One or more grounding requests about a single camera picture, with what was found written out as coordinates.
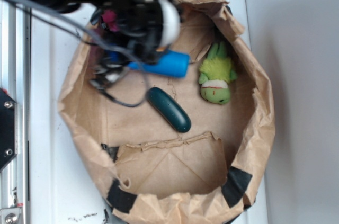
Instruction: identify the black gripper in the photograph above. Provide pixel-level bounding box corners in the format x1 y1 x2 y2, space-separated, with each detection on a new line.
88 0 181 91

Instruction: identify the blue plastic bottle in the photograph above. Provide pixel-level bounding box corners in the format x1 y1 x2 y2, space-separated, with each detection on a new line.
142 50 190 78

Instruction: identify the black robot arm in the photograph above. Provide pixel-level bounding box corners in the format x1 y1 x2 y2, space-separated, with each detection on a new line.
19 0 181 92

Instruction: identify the dark green toy cucumber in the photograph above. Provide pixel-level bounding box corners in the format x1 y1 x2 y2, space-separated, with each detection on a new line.
147 87 191 133

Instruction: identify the black mounting plate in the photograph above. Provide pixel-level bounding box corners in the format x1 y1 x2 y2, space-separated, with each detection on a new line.
0 88 17 172

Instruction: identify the green plush toy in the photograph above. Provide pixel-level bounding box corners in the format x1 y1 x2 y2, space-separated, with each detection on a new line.
198 41 237 105

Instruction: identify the brown paper bag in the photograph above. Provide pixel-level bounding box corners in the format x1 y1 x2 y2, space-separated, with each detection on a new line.
58 0 275 223

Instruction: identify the white plastic bin lid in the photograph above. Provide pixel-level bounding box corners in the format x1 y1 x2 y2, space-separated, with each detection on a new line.
29 0 268 223

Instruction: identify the aluminium frame rail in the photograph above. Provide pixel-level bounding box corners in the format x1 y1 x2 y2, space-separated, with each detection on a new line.
1 1 31 223

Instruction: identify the grey braided cable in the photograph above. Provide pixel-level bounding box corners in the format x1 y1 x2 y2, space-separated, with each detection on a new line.
0 0 151 108

